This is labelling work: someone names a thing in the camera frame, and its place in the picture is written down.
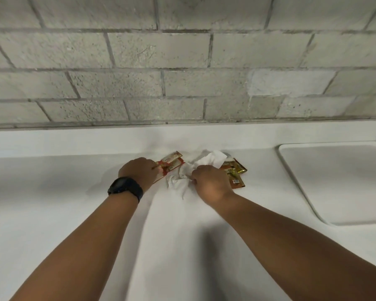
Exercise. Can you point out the person's left fingers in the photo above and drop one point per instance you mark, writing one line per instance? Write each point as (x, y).
(153, 168)

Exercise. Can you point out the person's right hand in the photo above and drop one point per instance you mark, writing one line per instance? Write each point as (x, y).
(211, 184)

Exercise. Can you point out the white tissue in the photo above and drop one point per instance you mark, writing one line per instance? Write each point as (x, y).
(191, 172)

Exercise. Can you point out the white sink basin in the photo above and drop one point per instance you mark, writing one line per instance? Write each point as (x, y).
(341, 181)

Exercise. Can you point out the person's left hand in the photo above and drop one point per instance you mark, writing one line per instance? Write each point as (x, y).
(138, 173)

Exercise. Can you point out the red sauce packet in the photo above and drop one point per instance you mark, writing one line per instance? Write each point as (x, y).
(169, 162)

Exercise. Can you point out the person's right fingers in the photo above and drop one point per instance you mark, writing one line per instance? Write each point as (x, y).
(195, 177)

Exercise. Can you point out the black wristwatch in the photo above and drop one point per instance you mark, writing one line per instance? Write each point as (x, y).
(125, 187)

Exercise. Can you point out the person's right forearm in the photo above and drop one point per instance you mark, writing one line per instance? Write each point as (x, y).
(300, 253)

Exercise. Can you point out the person's left forearm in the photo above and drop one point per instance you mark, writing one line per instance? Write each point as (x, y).
(78, 250)

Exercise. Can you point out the gold sauce packet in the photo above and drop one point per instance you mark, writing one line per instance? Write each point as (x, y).
(236, 166)
(236, 179)

